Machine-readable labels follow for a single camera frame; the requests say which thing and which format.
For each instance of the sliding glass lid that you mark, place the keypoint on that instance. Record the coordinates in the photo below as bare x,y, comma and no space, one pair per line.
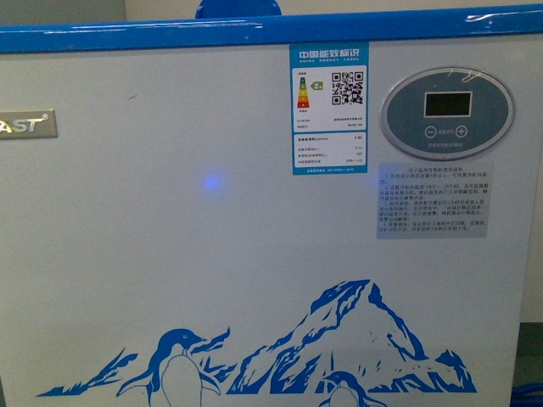
209,9

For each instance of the white blue chest freezer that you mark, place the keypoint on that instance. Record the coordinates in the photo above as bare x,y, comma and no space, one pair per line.
161,252

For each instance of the blue energy efficiency label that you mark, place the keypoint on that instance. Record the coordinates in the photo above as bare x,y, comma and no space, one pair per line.
329,107

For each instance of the grey instruction sticker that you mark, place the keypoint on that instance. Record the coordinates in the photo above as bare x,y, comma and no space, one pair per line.
430,201

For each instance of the oval temperature control panel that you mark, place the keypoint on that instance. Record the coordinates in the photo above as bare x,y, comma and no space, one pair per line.
447,113

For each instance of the silver brand badge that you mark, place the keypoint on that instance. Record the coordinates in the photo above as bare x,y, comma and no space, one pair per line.
28,124

